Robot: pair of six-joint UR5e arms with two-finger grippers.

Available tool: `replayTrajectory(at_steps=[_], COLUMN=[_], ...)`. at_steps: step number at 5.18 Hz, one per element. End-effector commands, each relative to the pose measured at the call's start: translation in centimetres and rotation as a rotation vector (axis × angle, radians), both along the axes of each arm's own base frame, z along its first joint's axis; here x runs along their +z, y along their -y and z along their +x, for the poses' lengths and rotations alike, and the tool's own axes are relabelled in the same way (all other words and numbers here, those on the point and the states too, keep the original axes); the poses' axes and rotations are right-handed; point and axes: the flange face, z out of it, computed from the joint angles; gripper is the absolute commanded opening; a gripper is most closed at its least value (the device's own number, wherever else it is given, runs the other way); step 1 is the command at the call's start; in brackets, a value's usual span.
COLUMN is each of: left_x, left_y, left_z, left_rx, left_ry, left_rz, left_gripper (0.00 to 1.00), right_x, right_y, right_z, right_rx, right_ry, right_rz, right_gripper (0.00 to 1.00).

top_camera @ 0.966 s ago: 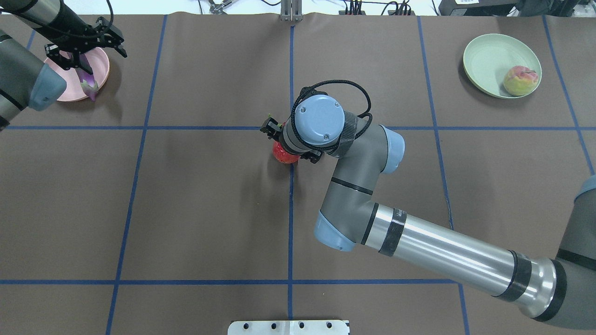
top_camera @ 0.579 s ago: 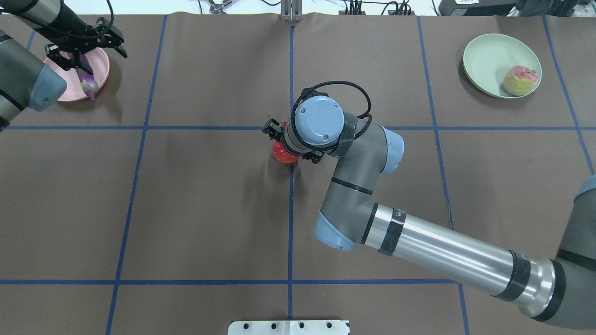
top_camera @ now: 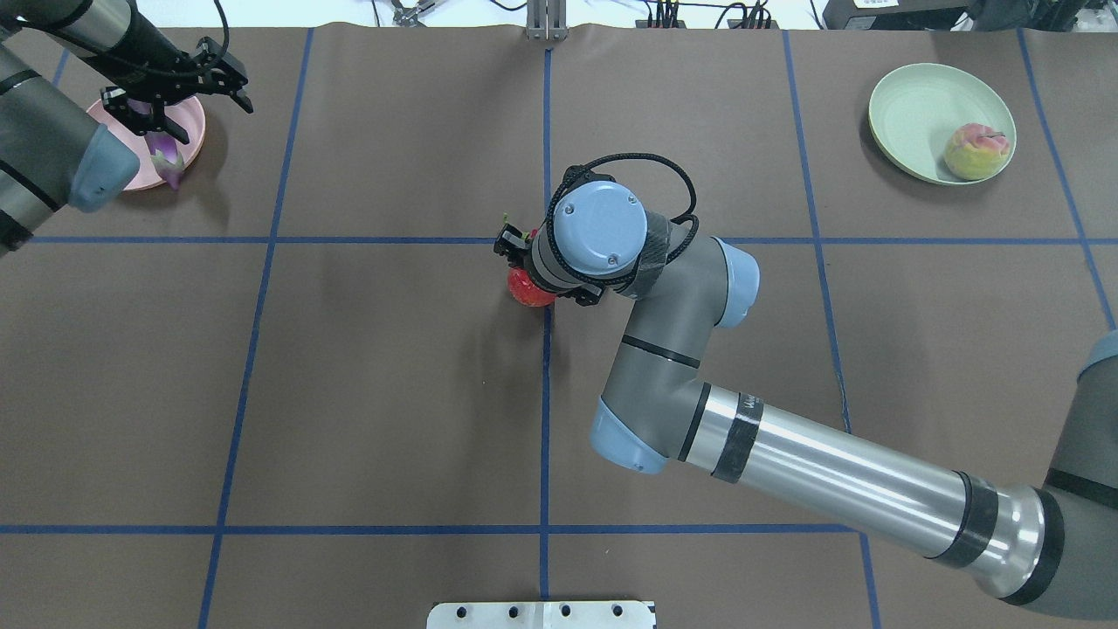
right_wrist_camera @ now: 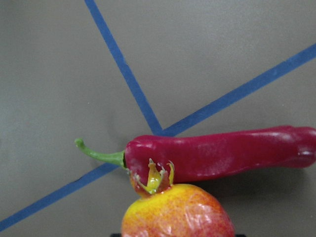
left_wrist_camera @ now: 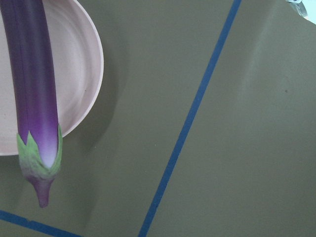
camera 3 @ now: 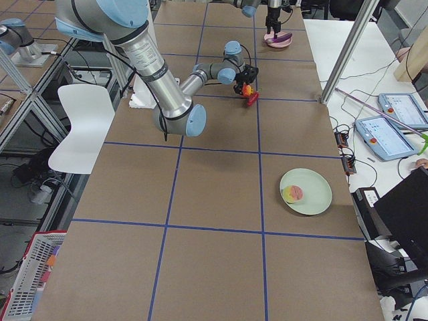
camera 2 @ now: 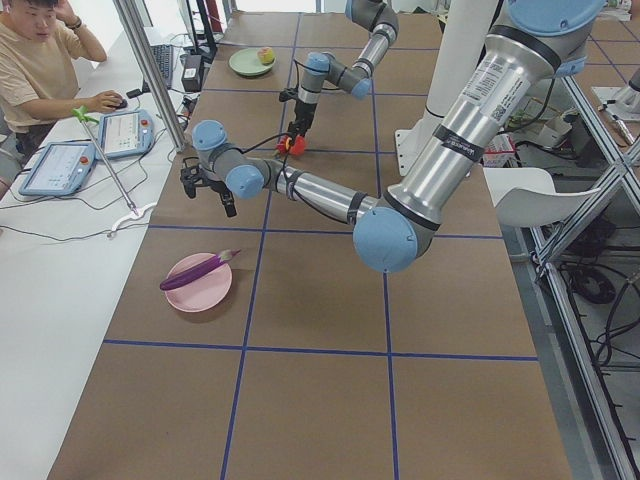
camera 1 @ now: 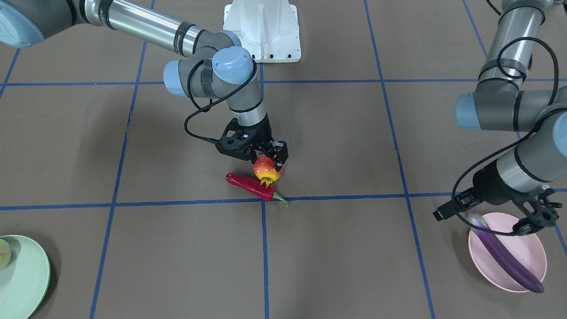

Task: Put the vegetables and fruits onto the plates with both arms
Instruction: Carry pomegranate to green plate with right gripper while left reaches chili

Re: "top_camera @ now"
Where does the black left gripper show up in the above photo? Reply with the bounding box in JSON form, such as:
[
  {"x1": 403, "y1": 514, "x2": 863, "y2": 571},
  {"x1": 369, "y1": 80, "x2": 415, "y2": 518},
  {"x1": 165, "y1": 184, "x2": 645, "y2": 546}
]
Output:
[{"x1": 101, "y1": 38, "x2": 254, "y2": 144}]

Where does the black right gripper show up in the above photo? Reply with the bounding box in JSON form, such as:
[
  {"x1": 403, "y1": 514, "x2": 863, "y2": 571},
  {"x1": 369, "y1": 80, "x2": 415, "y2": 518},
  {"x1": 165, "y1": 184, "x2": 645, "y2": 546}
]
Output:
[{"x1": 494, "y1": 223, "x2": 604, "y2": 308}]

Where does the red-orange pomegranate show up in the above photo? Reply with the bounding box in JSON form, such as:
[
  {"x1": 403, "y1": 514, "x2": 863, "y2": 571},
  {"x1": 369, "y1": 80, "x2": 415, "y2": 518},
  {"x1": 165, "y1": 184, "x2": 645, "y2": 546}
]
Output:
[{"x1": 506, "y1": 267, "x2": 556, "y2": 308}]

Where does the purple eggplant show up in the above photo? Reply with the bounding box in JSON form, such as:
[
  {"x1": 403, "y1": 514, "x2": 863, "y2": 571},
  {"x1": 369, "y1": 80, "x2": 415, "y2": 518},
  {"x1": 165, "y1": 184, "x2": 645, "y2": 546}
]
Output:
[{"x1": 142, "y1": 133, "x2": 184, "y2": 192}]

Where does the yellow-pink peach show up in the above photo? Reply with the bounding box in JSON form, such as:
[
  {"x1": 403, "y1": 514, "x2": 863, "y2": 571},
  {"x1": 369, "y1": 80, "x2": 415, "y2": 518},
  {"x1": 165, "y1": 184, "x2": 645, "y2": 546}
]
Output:
[{"x1": 942, "y1": 122, "x2": 1014, "y2": 182}]

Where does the red chili pepper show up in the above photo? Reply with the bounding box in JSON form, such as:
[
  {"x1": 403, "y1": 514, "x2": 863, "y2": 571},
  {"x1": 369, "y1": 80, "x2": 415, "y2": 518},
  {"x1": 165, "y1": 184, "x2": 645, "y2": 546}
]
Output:
[{"x1": 498, "y1": 212, "x2": 536, "y2": 248}]

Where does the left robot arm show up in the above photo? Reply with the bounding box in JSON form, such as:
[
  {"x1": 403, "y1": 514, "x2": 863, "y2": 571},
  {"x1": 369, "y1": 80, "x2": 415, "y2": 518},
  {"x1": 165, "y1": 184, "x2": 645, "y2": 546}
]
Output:
[{"x1": 1, "y1": 1, "x2": 254, "y2": 252}]

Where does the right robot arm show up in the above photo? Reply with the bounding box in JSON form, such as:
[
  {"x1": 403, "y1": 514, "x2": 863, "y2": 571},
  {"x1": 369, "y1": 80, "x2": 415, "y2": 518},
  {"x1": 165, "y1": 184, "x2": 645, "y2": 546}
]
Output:
[{"x1": 493, "y1": 168, "x2": 1117, "y2": 620}]

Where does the pink plate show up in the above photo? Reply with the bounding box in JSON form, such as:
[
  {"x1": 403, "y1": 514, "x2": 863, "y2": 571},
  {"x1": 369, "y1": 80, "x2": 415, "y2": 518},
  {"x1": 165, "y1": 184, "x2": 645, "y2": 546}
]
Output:
[{"x1": 86, "y1": 96, "x2": 206, "y2": 191}]

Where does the light green plate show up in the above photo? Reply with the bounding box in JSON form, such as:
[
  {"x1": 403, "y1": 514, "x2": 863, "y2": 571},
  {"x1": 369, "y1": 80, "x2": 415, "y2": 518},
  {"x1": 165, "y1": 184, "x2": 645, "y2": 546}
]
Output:
[{"x1": 866, "y1": 63, "x2": 1018, "y2": 185}]

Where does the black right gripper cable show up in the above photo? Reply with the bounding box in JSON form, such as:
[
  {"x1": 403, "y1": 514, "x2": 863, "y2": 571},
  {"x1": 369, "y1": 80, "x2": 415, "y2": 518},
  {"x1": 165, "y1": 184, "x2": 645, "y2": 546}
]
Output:
[{"x1": 544, "y1": 152, "x2": 701, "y2": 265}]

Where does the aluminium frame post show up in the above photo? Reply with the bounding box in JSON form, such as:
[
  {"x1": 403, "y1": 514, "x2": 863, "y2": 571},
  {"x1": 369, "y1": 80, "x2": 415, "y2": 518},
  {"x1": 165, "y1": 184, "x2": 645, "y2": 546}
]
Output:
[{"x1": 524, "y1": 0, "x2": 569, "y2": 42}]

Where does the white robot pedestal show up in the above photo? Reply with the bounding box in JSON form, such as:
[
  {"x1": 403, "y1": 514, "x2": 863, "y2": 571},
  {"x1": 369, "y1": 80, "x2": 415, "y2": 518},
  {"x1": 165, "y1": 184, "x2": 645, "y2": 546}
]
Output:
[{"x1": 426, "y1": 599, "x2": 659, "y2": 628}]

